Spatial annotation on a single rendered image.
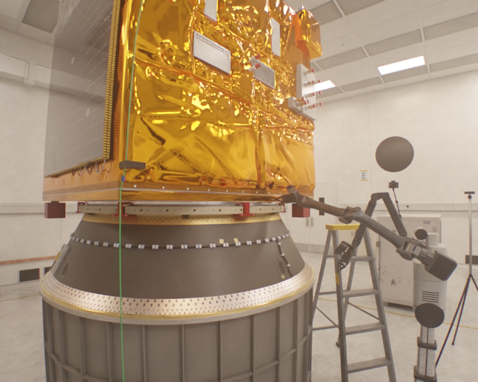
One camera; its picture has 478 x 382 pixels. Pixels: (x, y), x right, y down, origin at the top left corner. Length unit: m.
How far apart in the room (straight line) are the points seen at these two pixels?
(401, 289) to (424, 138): 5.12
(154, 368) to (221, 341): 0.37
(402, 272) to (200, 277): 3.89
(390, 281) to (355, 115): 5.98
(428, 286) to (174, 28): 2.05
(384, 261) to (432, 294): 3.05
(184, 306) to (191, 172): 0.70
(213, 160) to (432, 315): 1.59
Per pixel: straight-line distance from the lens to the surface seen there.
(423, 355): 2.13
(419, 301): 1.95
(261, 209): 1.79
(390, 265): 4.93
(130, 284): 1.56
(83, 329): 1.75
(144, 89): 1.41
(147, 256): 1.57
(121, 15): 1.62
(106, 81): 1.45
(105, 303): 1.60
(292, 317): 1.88
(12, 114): 6.87
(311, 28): 3.04
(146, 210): 1.62
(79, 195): 1.80
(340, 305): 2.64
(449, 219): 8.77
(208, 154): 1.53
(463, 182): 8.78
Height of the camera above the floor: 1.73
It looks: 3 degrees up
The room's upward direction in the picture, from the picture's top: straight up
